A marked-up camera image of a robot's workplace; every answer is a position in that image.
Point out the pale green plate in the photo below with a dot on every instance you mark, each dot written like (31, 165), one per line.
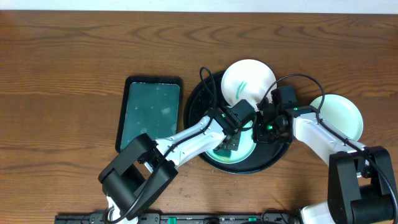
(245, 149)
(342, 114)

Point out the black base rail, green buttons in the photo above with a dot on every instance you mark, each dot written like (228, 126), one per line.
(269, 216)

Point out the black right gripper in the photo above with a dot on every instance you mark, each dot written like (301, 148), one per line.
(259, 135)

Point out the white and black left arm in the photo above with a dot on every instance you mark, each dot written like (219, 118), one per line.
(138, 175)

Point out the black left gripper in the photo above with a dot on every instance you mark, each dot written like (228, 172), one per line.
(231, 143)

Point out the white plate, green smear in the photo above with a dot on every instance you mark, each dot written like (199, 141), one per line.
(246, 80)

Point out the rectangular black soapy water tray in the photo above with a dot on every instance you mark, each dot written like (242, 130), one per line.
(150, 105)

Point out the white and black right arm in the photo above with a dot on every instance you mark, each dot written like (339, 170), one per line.
(361, 182)

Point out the round black tray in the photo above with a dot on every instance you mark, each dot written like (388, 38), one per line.
(264, 155)

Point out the green and yellow sponge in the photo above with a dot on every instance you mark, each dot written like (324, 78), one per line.
(225, 150)

